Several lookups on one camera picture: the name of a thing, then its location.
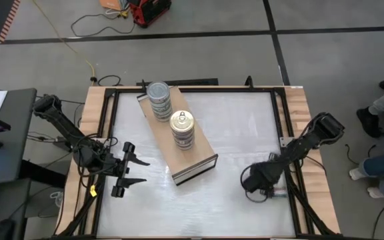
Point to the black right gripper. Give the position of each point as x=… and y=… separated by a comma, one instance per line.
x=263, y=176

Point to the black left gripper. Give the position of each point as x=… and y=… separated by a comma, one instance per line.
x=115, y=168

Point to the wooden shelf with black frame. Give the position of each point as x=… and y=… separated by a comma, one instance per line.
x=185, y=160

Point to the clear glass jar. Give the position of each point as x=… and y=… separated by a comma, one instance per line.
x=162, y=119

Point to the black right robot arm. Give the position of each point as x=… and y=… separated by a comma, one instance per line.
x=312, y=136

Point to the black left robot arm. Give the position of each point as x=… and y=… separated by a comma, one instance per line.
x=62, y=126

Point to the yellow tag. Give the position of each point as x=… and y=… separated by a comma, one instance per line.
x=93, y=191

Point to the black clamp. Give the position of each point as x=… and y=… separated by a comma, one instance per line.
x=249, y=83

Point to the black flat bar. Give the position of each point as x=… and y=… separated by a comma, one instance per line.
x=192, y=82

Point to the grey side table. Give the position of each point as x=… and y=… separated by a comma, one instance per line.
x=15, y=150

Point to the seated person's legs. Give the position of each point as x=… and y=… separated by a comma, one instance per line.
x=382, y=166

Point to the black computer mouse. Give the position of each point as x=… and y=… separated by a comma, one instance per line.
x=3, y=230

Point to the red and black equipment case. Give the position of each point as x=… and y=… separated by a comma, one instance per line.
x=150, y=11

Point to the orange box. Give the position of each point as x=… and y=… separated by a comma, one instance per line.
x=110, y=4

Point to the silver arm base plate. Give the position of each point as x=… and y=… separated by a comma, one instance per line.
x=284, y=141

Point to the black table frame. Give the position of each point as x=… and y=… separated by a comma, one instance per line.
x=228, y=89

